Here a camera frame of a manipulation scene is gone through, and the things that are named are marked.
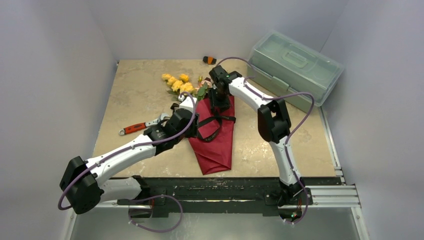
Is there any aluminium frame rail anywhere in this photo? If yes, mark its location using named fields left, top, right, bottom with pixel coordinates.
left=64, top=109, right=369, bottom=240

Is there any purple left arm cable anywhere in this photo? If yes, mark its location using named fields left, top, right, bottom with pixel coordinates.
left=57, top=91, right=200, bottom=233

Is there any silver adjustable wrench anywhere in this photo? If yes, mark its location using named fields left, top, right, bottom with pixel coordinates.
left=118, top=113, right=170, bottom=136

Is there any black lanyard strap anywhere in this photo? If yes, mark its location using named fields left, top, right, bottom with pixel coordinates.
left=196, top=114, right=237, bottom=144

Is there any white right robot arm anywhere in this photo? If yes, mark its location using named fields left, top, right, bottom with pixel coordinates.
left=209, top=65, right=306, bottom=207

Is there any yellow fake flower stem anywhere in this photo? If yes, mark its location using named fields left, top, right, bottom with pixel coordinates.
left=161, top=73, right=196, bottom=102

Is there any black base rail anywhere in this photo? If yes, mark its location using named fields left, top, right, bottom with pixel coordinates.
left=109, top=177, right=344, bottom=220

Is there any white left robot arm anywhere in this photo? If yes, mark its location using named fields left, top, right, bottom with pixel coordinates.
left=57, top=94, right=199, bottom=215

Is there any small orange black object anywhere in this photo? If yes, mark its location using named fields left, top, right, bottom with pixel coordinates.
left=202, top=56, right=217, bottom=65

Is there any dark red wrapping paper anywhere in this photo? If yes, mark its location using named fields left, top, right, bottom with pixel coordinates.
left=188, top=96, right=236, bottom=175

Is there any green plastic toolbox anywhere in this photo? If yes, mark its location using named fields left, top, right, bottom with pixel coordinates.
left=248, top=31, right=344, bottom=112

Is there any peach fake rose stem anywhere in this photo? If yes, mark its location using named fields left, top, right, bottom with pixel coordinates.
left=194, top=76, right=213, bottom=101

